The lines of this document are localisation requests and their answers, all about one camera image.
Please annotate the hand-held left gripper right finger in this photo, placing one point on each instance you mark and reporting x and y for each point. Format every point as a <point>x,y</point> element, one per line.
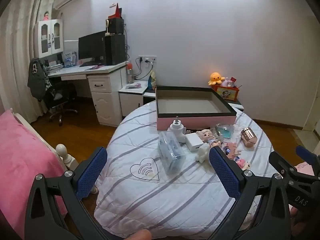
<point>225,173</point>

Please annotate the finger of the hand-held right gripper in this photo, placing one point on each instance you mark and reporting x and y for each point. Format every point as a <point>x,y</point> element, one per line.
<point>280,162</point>
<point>306,155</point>

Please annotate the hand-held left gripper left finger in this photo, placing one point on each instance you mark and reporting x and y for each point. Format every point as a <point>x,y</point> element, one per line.
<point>91,173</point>

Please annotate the pink packaged doll card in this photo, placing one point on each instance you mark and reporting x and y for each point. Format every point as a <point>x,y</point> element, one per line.
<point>232,151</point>

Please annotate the rose gold metal cup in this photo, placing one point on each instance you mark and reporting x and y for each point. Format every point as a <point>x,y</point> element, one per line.
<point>248,137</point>

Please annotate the blonde doll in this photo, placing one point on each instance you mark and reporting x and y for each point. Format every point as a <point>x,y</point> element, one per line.
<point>206,136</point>

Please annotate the clear plastic storage box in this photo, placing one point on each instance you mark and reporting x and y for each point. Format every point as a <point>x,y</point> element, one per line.
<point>172,155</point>

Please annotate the pink box with black rim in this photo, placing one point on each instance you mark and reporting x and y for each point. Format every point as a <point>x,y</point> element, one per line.
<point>195,123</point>

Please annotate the white plug adapter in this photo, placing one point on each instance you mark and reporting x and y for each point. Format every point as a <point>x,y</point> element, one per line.
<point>176,130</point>

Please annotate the person's right hand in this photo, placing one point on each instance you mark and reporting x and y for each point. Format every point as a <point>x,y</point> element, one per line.
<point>295,211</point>

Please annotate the person's left hand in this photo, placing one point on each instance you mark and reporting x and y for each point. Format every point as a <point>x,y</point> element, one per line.
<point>140,235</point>

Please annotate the pink cloth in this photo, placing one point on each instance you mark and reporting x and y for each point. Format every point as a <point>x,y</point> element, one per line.
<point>305,168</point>

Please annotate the small pink doll figure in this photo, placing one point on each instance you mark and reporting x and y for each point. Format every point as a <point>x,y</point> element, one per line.
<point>242,163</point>

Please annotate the white toy figure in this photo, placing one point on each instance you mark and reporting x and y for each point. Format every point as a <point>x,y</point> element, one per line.
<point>202,153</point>

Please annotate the white bed footboard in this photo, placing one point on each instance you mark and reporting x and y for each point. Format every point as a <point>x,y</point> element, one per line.
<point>62,152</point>

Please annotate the teal heart-shaped clear case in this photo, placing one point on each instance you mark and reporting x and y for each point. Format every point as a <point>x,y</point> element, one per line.
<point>226,131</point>

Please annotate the small white box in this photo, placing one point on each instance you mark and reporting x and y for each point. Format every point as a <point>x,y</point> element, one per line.
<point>193,142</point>

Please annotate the pink blanket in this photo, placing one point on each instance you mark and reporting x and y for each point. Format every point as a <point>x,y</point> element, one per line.
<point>22,155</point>

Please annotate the white desk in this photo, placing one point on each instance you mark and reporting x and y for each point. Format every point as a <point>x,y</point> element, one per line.
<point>105,100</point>

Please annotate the printed tin box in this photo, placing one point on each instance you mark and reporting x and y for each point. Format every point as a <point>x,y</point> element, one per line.
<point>227,93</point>

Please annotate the black office chair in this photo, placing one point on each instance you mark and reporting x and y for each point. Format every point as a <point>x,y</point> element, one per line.
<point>61,97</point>

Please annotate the white nightstand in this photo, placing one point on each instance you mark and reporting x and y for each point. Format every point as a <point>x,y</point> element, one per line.
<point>130,101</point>

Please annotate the orange octopus plush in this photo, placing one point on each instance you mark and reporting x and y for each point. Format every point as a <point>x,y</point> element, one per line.
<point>216,78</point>

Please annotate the booklet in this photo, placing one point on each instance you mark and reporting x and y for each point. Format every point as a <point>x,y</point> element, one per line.
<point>133,85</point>

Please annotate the bottle with orange cap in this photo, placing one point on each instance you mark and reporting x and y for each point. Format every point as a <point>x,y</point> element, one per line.
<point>130,73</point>

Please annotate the dark patterned jacket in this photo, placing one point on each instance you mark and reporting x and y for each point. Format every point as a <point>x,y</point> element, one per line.
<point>37,80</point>

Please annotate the black keyboard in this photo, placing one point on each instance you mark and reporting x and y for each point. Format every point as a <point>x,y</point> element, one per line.
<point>90,64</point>

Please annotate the yellow blue snack bag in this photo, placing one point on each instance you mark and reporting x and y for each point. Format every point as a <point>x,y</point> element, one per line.
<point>152,80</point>

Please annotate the stack of papers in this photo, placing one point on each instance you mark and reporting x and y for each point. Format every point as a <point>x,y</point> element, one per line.
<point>53,68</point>

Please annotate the black computer tower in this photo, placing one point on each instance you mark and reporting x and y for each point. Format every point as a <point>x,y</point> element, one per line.
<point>115,50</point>

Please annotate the black computer monitor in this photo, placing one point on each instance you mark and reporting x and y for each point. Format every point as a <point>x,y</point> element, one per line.
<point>91,45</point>

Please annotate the beige curtain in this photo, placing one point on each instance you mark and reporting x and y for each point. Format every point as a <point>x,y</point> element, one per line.
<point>15,55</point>

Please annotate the white glass-door cabinet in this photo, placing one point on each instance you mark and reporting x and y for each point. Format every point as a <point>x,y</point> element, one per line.
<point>47,38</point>

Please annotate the small white stand fan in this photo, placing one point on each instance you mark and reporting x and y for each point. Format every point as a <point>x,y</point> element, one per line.
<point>107,27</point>

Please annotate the black speaker box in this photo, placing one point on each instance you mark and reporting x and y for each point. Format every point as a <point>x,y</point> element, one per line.
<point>116,26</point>

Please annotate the red box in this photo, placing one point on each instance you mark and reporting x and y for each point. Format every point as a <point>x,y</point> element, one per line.
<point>117,12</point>

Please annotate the small doll in pink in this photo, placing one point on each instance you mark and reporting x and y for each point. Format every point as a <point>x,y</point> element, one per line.
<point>46,16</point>

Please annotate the white wall outlet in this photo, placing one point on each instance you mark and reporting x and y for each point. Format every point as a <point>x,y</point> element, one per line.
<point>147,59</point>

